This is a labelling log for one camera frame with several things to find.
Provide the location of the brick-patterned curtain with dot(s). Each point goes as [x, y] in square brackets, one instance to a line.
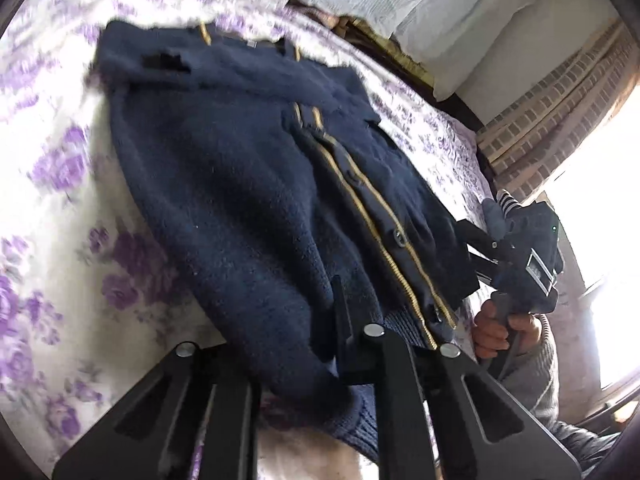
[550, 110]

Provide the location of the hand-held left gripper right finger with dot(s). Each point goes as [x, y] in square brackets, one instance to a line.
[395, 410]

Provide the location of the person's right hand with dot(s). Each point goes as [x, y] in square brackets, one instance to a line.
[487, 335]

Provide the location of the stack of brown mats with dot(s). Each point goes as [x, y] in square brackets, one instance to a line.
[395, 55]

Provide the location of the purple floral bedsheet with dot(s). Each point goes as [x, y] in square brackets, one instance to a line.
[50, 210]

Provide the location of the striped grey sock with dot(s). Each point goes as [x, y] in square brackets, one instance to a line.
[500, 215]

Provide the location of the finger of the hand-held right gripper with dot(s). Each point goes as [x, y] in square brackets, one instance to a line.
[485, 272]
[482, 237]

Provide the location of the navy blue cardigan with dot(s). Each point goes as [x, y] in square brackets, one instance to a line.
[240, 185]

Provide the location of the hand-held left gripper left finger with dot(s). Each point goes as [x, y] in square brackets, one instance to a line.
[220, 410]

